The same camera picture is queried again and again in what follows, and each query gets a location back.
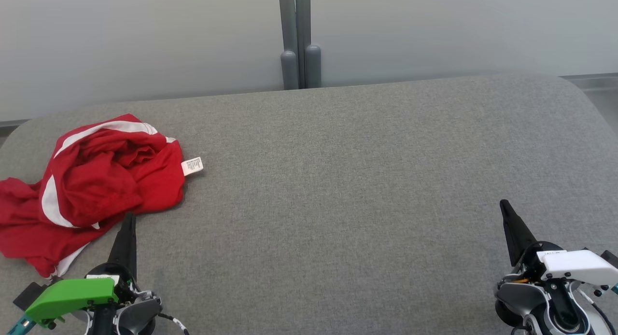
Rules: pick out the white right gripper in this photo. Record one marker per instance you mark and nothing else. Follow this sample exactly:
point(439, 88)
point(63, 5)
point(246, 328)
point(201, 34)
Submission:
point(574, 265)

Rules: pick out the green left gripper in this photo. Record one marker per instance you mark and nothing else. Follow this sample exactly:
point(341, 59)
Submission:
point(72, 296)

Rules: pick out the red shirt with white trim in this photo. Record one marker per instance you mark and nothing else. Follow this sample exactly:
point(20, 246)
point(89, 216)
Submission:
point(145, 180)

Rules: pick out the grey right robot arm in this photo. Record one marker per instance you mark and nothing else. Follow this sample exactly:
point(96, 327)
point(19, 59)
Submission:
point(521, 294)

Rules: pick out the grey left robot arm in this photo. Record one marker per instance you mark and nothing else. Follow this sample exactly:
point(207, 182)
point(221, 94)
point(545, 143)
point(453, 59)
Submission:
point(137, 315)

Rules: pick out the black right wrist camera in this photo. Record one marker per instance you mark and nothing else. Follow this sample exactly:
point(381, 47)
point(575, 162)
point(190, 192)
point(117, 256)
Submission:
point(610, 258)

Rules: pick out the grey partition post with foot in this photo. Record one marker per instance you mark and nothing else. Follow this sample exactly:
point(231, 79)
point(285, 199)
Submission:
point(313, 64)
point(288, 69)

